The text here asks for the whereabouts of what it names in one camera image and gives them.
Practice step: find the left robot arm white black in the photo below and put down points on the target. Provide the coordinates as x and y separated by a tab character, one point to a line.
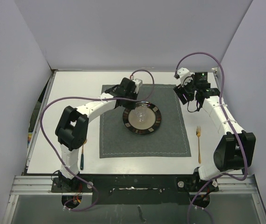
72	127

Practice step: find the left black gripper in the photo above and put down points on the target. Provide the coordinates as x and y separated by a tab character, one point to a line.
130	106

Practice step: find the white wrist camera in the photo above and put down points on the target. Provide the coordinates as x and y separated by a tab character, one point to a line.
138	82
182	74

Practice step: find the aluminium frame rail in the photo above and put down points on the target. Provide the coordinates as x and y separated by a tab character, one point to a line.
41	185

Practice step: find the clear drinking glass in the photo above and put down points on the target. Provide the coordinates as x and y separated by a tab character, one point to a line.
141	112

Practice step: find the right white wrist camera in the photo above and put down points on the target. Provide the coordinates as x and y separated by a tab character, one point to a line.
182	74

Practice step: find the dark rimmed dinner plate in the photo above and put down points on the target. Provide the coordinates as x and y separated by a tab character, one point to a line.
143	128

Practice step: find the gold fork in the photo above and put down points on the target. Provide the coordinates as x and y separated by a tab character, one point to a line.
198	134

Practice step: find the grey cloth placemat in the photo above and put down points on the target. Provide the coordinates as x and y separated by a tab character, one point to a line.
169	140

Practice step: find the gold spoon green handle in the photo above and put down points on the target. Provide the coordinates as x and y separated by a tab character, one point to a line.
82	156

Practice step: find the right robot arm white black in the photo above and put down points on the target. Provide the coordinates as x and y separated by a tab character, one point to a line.
236	147

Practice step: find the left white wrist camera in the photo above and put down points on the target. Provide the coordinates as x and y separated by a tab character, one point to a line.
138	82

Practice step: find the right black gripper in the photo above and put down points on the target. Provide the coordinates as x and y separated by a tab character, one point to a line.
181	92

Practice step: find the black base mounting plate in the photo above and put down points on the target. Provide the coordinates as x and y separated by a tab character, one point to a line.
137	189

